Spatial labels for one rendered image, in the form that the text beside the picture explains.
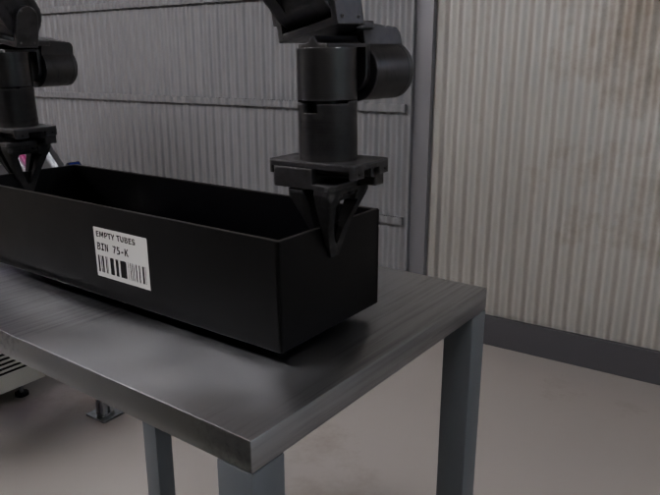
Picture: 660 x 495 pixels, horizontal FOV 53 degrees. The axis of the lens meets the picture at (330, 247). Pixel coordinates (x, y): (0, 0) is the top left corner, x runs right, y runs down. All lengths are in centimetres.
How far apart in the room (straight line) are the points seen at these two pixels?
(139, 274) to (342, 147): 28
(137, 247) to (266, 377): 23
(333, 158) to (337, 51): 10
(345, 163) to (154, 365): 27
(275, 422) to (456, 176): 214
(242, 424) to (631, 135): 204
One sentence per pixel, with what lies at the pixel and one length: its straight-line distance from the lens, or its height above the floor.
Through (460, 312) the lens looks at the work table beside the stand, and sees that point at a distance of 82.
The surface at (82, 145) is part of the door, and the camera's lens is 401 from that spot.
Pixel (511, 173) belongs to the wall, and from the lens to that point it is 254.
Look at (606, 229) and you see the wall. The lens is 249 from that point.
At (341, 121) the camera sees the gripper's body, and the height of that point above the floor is 103.
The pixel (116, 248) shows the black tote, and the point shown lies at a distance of 79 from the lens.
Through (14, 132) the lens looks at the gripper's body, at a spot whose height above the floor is 99.
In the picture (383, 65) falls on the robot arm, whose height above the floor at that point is 108.
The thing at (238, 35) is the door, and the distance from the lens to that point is 311.
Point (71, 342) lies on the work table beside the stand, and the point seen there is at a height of 80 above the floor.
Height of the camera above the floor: 108
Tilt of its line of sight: 16 degrees down
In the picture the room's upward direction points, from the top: straight up
